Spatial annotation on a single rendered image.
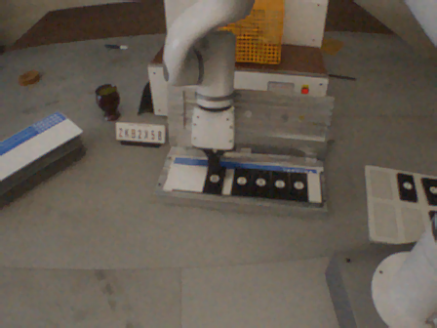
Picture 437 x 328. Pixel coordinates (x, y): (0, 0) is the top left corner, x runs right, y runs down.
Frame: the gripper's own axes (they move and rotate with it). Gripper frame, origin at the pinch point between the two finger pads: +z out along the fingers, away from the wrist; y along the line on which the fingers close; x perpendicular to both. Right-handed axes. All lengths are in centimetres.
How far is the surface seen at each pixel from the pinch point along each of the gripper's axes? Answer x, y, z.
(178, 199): -6.0, -7.8, 8.2
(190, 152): 11.6, -8.6, 4.6
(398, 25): 221, 122, -17
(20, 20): 154, -180, -18
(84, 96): 41, -59, 1
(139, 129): 16.4, -25.8, 0.8
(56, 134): 3.0, -46.4, -2.6
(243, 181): 1.0, 7.5, 5.4
